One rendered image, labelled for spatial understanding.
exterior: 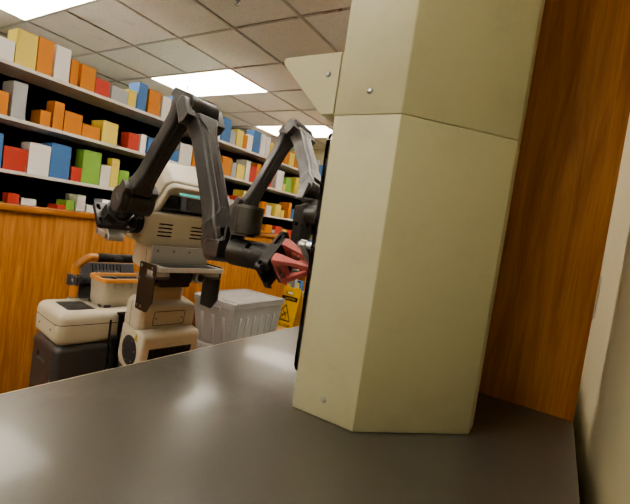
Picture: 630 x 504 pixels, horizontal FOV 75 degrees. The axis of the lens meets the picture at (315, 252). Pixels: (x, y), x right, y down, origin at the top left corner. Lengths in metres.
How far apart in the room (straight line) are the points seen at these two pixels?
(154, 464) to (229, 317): 2.36
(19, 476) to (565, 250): 0.90
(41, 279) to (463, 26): 2.31
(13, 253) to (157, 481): 2.07
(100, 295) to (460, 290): 1.43
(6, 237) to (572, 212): 2.32
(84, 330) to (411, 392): 1.32
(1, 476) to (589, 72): 1.08
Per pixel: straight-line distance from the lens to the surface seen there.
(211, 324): 3.00
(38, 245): 2.53
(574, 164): 0.95
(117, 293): 1.80
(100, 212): 1.43
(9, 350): 2.62
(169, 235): 1.50
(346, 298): 0.62
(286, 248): 0.78
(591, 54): 1.01
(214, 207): 0.93
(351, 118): 0.66
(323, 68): 0.71
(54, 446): 0.60
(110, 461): 0.56
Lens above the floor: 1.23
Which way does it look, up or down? 3 degrees down
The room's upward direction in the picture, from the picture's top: 8 degrees clockwise
